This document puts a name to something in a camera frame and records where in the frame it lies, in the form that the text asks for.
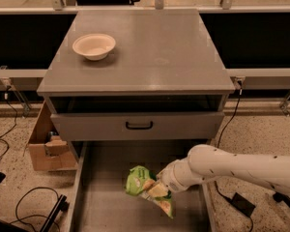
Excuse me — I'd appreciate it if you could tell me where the black drawer handle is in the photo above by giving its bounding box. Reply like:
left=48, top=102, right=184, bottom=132
left=125, top=121, right=154, bottom=131

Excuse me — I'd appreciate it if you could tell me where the black floor cable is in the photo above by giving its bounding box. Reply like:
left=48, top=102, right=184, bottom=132
left=9, top=186, right=62, bottom=232

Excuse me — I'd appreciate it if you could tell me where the black stand leg left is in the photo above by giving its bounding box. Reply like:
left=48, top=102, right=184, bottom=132
left=40, top=194, right=69, bottom=232

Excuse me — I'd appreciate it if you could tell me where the black stand leg right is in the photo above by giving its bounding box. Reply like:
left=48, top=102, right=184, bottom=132
left=273, top=192, right=290, bottom=208

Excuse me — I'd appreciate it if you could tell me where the grey top drawer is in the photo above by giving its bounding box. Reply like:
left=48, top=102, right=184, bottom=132
left=51, top=112, right=224, bottom=141

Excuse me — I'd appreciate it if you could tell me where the metal railing frame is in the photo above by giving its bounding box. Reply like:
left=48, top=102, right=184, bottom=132
left=0, top=0, right=290, bottom=109

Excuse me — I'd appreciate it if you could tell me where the black right power cable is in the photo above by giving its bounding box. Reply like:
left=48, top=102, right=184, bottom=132
left=214, top=86, right=255, bottom=232

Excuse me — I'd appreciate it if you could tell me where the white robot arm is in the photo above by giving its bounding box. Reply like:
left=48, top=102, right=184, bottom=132
left=145, top=144, right=290, bottom=197

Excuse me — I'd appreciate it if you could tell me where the black left wall cable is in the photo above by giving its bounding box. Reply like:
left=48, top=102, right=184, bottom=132
left=0, top=85, right=19, bottom=160

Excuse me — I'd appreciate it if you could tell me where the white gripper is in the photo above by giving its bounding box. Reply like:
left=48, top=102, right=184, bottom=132
left=142, top=159, right=198, bottom=197

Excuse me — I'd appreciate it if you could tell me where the grey drawer cabinet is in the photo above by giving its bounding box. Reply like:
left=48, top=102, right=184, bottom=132
left=38, top=9, right=234, bottom=157

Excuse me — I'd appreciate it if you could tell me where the cardboard box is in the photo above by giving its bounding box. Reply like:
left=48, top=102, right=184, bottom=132
left=27, top=102, right=77, bottom=171

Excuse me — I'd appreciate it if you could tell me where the white paper bowl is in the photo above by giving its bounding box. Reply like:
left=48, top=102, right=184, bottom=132
left=72, top=34, right=116, bottom=61

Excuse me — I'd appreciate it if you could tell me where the black power adapter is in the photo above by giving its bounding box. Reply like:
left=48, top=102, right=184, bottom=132
left=231, top=193, right=255, bottom=218

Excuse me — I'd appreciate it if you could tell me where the open grey middle drawer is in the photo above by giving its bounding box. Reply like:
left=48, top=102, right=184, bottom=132
left=64, top=140, right=218, bottom=232

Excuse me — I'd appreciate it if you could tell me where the black stand leg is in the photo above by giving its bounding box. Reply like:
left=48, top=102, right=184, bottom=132
left=273, top=192, right=290, bottom=208
left=40, top=194, right=69, bottom=232

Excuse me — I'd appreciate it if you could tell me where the green rice chip bag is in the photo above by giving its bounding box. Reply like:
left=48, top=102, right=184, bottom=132
left=125, top=165, right=173, bottom=218

